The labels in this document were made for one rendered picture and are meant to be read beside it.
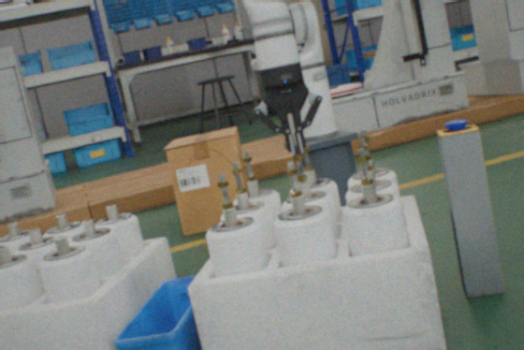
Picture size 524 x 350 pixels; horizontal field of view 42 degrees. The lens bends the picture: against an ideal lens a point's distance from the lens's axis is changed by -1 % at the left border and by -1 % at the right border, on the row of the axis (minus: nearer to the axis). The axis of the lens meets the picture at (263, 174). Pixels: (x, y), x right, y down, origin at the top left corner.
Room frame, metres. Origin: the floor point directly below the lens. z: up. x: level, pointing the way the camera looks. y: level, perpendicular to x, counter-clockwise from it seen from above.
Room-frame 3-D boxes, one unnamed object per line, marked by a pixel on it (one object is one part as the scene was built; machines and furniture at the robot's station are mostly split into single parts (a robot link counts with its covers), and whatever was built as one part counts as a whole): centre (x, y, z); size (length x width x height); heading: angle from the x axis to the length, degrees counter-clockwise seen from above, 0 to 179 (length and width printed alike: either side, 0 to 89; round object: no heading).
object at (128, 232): (1.42, 0.33, 0.16); 0.10 x 0.10 x 0.18
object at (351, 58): (6.43, -1.24, 0.36); 0.50 x 0.38 x 0.21; 16
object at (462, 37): (6.66, -2.08, 0.36); 0.50 x 0.38 x 0.21; 13
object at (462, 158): (1.25, -0.37, 0.16); 0.07 x 0.07 x 0.31; 79
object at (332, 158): (1.68, -0.15, 0.15); 0.15 x 0.15 x 0.30; 15
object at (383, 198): (1.09, -0.16, 0.25); 0.08 x 0.08 x 0.01
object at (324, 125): (1.68, -0.16, 0.39); 0.09 x 0.09 x 0.17; 15
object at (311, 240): (1.11, -0.05, 0.16); 0.10 x 0.10 x 0.18
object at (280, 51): (1.25, -0.07, 0.53); 0.11 x 0.09 x 0.06; 3
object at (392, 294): (1.23, -0.07, 0.09); 0.39 x 0.39 x 0.18; 79
